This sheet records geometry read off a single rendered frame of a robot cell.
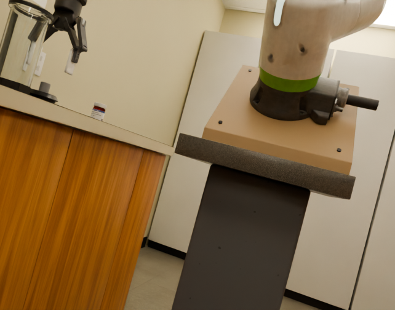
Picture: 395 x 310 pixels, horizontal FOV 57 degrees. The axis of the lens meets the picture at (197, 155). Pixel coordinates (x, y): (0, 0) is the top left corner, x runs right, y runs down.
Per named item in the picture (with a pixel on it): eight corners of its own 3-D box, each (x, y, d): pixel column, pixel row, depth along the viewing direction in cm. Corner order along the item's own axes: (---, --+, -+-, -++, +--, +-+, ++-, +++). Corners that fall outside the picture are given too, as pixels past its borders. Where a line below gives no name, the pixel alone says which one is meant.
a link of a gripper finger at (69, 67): (76, 52, 107) (79, 52, 106) (70, 75, 106) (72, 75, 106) (70, 48, 104) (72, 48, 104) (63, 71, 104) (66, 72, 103)
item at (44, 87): (15, 97, 103) (22, 75, 103) (38, 104, 112) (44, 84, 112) (40, 103, 100) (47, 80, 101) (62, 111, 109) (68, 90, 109)
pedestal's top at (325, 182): (329, 197, 91) (333, 181, 91) (350, 200, 60) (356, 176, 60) (209, 164, 99) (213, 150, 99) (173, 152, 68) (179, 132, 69)
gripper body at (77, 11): (50, -8, 105) (41, 22, 105) (73, -5, 103) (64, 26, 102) (66, 5, 112) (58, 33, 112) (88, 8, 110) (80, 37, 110)
